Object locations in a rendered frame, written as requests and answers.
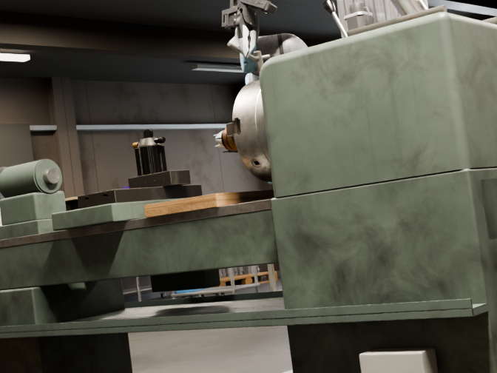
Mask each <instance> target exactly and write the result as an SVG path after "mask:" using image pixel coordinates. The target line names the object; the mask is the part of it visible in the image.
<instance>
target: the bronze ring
mask: <svg viewBox="0 0 497 373"><path fill-rule="evenodd" d="M221 140H222V143H223V146H224V147H225V148H226V149H227V150H236V151H237V147H236V144H235V141H233V140H232V139H231V137H227V134H226V128H225V129H224V130H223V131H222V134H221Z"/></svg>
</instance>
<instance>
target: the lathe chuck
mask: <svg viewBox="0 0 497 373"><path fill-rule="evenodd" d="M259 94H260V80H258V81H253V82H250V83H248V84H247V85H245V86H244V87H243V88H242V90H241V91H240V92H239V94H238V95H237V98H236V101H235V103H234V109H233V115H232V121H236V120H237V118H238V119H239V120H240V129H241V132H240V134H239V135H237V133H235V134H234V141H235V144H236V147H237V151H238V152H239V154H240V157H241V159H242V160H243V163H244V164H245V165H246V167H247V168H248V170H249V171H250V172H251V173H252V174H253V175H254V176H256V177H257V178H259V179H260V180H262V181H266V182H272V177H271V166H270V162H269V160H268V159H267V157H266V155H265V153H264V152H263V148H262V146H261V144H260V139H259V137H258V133H257V124H256V107H257V99H258V96H259ZM252 159H257V160H259V161H260V162H261V163H262V166H261V167H256V166H255V165H253V163H252V162H251V161H252Z"/></svg>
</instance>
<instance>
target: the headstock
mask: <svg viewBox="0 0 497 373"><path fill-rule="evenodd" d="M259 80H260V92H261V97H262V103H263V115H264V120H265V126H266V137H267V143H268V154H269V160H270V166H271V177H272V183H273V189H274V197H275V198H278V197H283V196H288V195H297V194H303V193H307V192H316V191H322V190H327V189H336V188H341V187H350V186H356V185H361V184H370V183H375V182H380V181H389V180H395V179H400V178H409V177H414V176H419V175H429V174H433V173H439V172H448V171H453V170H458V169H469V168H482V167H497V24H492V23H489V22H485V21H480V20H476V19H471V18H468V17H464V16H459V15H455V14H452V13H446V12H439V13H434V14H431V15H428V16H423V17H420V18H417V19H412V20H409V21H404V22H401V23H398V24H393V25H390V26H387V27H382V28H379V29H376V30H371V31H368V32H365V33H360V34H357V35H354V36H349V37H346V38H341V39H338V40H335V41H330V42H327V43H324V44H318V45H316V46H313V47H308V48H305V49H301V50H297V51H294V52H290V53H286V54H282V55H279V56H275V57H272V58H270V59H269V60H268V61H266V62H265V63H264V65H263V66H262V68H261V70H260V78H259Z"/></svg>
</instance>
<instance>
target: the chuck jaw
mask: <svg viewBox="0 0 497 373"><path fill-rule="evenodd" d="M240 132H241V129H240V120H239V119H238V118H237V120H236V121H233V123H230V124H226V134H227V137H231V139H232V140H233V141H234V134H235V133H237V135H239V134H240Z"/></svg>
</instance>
